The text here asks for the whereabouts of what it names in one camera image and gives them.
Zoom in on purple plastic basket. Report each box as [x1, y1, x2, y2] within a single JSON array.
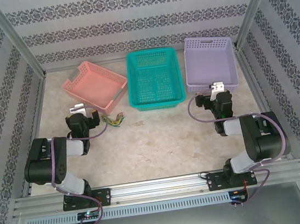
[[180, 31, 241, 98]]

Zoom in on teal plastic basket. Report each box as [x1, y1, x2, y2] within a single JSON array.
[[122, 45, 189, 114]]

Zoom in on pink plastic basket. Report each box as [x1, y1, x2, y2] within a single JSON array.
[[58, 56, 133, 120]]

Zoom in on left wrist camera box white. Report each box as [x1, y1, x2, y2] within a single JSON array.
[[69, 103, 86, 114]]

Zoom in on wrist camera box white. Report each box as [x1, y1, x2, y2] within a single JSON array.
[[209, 81, 226, 101], [69, 103, 86, 114]]

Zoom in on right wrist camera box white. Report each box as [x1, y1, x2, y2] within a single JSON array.
[[209, 81, 226, 101]]

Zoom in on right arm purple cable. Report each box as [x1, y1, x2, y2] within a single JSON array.
[[185, 75, 295, 211]]

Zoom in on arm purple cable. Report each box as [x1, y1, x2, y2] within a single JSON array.
[[41, 101, 121, 224], [185, 75, 295, 211]]

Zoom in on aluminium side rail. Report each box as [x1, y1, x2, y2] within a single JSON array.
[[6, 74, 61, 198], [235, 42, 296, 167]]

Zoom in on aluminium rear rail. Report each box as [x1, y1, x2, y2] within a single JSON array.
[[43, 42, 238, 74]]

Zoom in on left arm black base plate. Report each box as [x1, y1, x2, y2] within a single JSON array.
[[61, 187, 113, 212]]

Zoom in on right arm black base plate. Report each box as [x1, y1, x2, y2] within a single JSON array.
[[205, 166, 259, 192]]

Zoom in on aluminium mounting rail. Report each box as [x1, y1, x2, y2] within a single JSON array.
[[10, 160, 300, 219]]

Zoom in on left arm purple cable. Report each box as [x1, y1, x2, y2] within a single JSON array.
[[41, 101, 121, 224]]

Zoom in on slotted grey cable duct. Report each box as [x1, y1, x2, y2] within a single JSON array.
[[24, 192, 231, 224]]

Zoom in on aluminium frame post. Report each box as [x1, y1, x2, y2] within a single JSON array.
[[229, 0, 288, 49], [0, 0, 46, 83]]

